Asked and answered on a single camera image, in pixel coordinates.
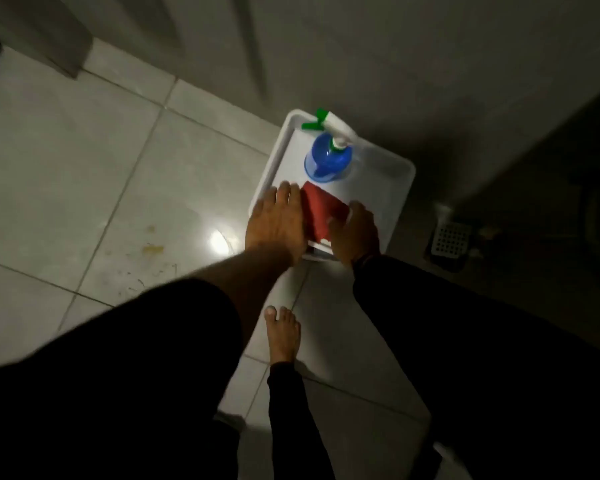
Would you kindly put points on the person's left hand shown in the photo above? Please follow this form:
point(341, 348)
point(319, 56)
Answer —
point(277, 227)

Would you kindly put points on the person's right hand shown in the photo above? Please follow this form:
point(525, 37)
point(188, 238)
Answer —
point(357, 237)

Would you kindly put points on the person's left middle finger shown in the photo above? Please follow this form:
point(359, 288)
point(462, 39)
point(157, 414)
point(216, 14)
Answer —
point(284, 193)

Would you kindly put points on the person's left little finger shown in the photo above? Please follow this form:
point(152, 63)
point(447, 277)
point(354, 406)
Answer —
point(256, 209)

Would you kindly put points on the person's right thumb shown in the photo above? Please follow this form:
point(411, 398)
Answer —
point(336, 228)

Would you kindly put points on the white plastic tray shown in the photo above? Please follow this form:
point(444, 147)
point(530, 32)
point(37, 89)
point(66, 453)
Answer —
point(380, 189)

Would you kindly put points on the person's left forearm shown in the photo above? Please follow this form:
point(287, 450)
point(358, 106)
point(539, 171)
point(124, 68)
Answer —
point(245, 284)

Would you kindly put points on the person's right forearm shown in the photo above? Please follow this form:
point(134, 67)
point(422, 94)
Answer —
point(460, 354)

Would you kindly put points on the red folded cloth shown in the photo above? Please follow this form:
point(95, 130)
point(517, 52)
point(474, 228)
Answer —
point(322, 209)

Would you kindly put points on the blue spray bottle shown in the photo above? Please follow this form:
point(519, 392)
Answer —
point(328, 157)

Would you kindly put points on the white floor drain cover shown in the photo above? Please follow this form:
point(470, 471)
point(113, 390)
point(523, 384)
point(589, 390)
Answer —
point(450, 239)

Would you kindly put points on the person's bare foot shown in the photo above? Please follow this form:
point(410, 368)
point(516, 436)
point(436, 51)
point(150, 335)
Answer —
point(282, 334)

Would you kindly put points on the person's black trouser leg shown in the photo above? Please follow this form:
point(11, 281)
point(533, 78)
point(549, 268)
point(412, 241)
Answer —
point(295, 424)

